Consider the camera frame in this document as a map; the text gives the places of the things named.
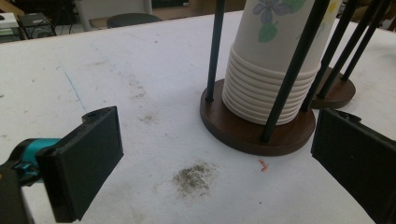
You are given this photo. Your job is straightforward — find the white foam mat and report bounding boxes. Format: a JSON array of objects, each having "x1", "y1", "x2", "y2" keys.
[{"x1": 0, "y1": 10, "x2": 396, "y2": 224}]

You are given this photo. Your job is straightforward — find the white power supply unit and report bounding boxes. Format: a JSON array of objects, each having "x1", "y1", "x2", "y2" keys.
[{"x1": 0, "y1": 12, "x2": 21, "y2": 37}]

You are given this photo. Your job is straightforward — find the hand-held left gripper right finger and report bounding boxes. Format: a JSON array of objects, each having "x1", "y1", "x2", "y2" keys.
[{"x1": 310, "y1": 107, "x2": 396, "y2": 224}]

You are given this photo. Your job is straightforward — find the brown cup holder black rods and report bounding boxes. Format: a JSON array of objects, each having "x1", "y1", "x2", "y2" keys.
[
  {"x1": 199, "y1": 0, "x2": 359, "y2": 157},
  {"x1": 311, "y1": 0, "x2": 396, "y2": 110}
]

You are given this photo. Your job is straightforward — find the black round stool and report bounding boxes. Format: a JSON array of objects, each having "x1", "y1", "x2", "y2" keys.
[{"x1": 106, "y1": 12, "x2": 163, "y2": 29}]

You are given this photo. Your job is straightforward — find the black computer tower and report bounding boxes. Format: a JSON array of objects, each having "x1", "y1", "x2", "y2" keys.
[{"x1": 18, "y1": 12, "x2": 58, "y2": 40}]

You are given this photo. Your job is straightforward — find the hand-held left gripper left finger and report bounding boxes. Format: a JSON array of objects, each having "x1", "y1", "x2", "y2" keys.
[{"x1": 11, "y1": 105, "x2": 124, "y2": 223}]

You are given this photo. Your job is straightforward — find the stack of paper cups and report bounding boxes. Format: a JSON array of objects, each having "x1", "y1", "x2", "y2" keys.
[{"x1": 221, "y1": 0, "x2": 344, "y2": 126}]

